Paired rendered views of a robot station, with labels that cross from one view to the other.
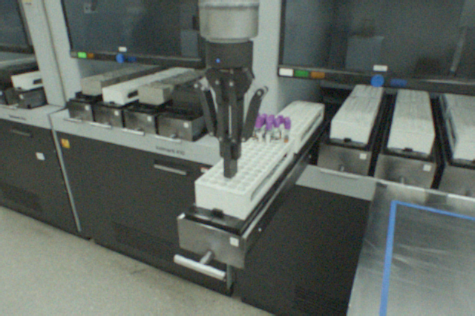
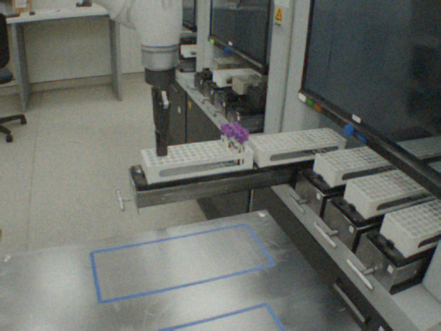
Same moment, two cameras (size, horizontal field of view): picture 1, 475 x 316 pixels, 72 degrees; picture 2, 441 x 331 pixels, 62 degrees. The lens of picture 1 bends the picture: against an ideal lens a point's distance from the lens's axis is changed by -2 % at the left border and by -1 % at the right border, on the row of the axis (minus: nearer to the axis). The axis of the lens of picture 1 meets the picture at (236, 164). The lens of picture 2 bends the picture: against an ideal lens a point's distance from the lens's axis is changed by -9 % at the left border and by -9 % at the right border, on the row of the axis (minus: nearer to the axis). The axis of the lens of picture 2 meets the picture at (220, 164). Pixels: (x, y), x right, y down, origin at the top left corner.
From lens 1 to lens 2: 0.77 m
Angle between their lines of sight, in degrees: 37
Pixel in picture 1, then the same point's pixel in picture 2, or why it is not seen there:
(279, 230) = not seen: hidden behind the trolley
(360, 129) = (329, 171)
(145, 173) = not seen: hidden behind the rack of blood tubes
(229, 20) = (145, 58)
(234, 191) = (147, 163)
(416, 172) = (344, 230)
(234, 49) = (150, 74)
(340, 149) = (307, 182)
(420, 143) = (361, 204)
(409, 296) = (144, 252)
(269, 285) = not seen: hidden behind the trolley
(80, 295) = (158, 224)
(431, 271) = (177, 256)
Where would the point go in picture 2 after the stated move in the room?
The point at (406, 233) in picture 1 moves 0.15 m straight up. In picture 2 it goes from (208, 238) to (211, 177)
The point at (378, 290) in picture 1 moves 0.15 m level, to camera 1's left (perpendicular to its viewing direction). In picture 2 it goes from (137, 241) to (99, 210)
